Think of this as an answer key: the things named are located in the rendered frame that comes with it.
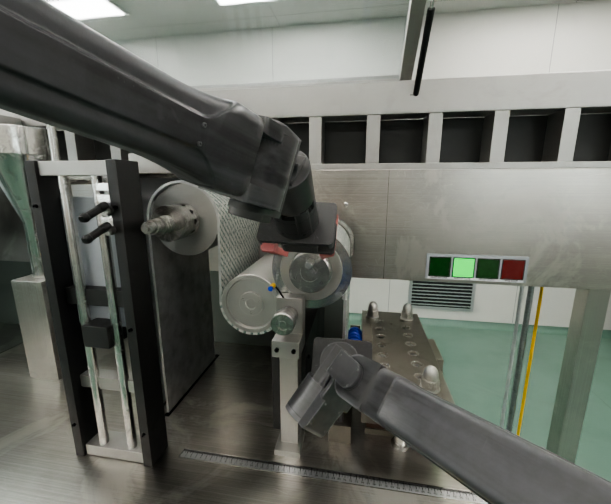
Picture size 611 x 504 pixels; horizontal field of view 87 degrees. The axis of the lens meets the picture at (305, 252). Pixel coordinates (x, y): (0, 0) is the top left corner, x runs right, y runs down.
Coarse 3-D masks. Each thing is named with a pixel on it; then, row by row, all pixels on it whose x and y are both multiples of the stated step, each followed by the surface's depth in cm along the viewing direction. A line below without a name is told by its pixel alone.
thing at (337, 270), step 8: (288, 256) 59; (336, 256) 57; (288, 264) 59; (336, 264) 57; (280, 272) 60; (288, 272) 59; (336, 272) 58; (288, 280) 60; (336, 280) 58; (288, 288) 60; (296, 288) 60; (328, 288) 59; (336, 288) 58; (312, 296) 59; (320, 296) 59
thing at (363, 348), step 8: (320, 344) 57; (328, 344) 56; (352, 344) 56; (360, 344) 56; (368, 344) 56; (320, 352) 56; (360, 352) 55; (368, 352) 55; (312, 360) 56; (312, 368) 56
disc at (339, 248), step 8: (336, 240) 57; (336, 248) 57; (344, 248) 57; (280, 256) 59; (344, 256) 57; (272, 264) 60; (280, 264) 60; (344, 264) 57; (272, 272) 60; (344, 272) 58; (280, 280) 60; (344, 280) 58; (280, 288) 60; (344, 288) 58; (328, 296) 59; (336, 296) 59; (312, 304) 60; (320, 304) 60; (328, 304) 60
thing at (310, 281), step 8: (296, 256) 57; (304, 256) 56; (312, 256) 56; (296, 264) 57; (304, 264) 57; (320, 264) 56; (328, 264) 56; (296, 272) 57; (304, 272) 57; (312, 272) 57; (320, 272) 56; (328, 272) 56; (296, 280) 57; (304, 280) 57; (312, 280) 57; (320, 280) 57; (328, 280) 57; (304, 288) 58; (312, 288) 57; (320, 288) 57
